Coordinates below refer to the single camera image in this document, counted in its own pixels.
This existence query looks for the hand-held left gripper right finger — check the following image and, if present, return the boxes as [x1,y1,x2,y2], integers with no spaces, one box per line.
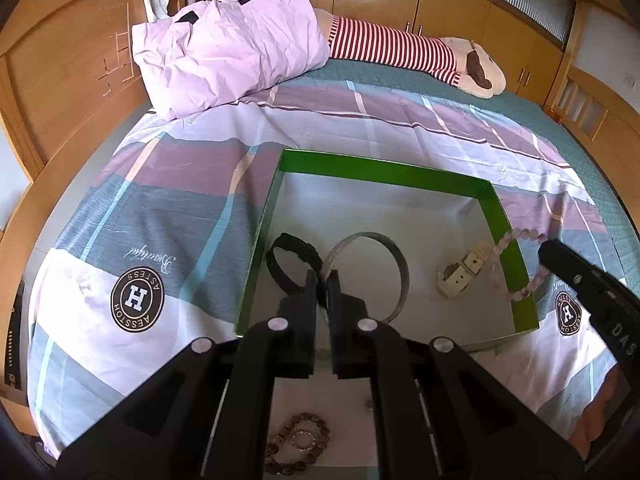
[326,274,586,480]

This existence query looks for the striped plush toy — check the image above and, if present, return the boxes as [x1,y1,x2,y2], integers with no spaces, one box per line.
[314,9,507,96]

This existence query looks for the black device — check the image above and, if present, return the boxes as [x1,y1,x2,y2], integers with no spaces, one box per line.
[0,280,27,397]

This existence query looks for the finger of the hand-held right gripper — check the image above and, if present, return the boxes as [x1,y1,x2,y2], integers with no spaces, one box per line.
[539,239,602,307]

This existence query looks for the salmon pink cloth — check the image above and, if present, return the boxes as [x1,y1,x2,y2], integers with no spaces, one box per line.
[570,367,640,463]

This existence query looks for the grey bangle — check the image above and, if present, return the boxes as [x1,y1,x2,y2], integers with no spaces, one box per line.
[320,231,411,323]

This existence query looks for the wooden bed footboard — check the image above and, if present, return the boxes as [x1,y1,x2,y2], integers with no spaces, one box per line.
[544,66,640,173]

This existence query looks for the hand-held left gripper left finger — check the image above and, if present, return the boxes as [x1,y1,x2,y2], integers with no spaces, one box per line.
[54,269,321,480]

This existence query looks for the pink bead bracelet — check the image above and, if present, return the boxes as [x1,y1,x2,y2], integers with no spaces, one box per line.
[492,228,551,302]

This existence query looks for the wooden headboard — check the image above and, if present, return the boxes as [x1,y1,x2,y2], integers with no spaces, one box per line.
[0,0,181,186]

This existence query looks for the black wristwatch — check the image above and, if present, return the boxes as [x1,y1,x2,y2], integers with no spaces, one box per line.
[266,233,326,293]

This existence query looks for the green cardboard box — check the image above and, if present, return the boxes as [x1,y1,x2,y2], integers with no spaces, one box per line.
[234,148,541,353]

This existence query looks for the plaid printed bed sheet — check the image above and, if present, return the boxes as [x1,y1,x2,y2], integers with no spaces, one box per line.
[27,57,640,480]

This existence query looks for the white wristwatch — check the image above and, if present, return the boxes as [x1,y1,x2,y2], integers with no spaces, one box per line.
[436,239,501,301]

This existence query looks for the brown bead bracelet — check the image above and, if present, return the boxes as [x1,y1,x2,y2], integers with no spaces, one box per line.
[265,412,331,476]

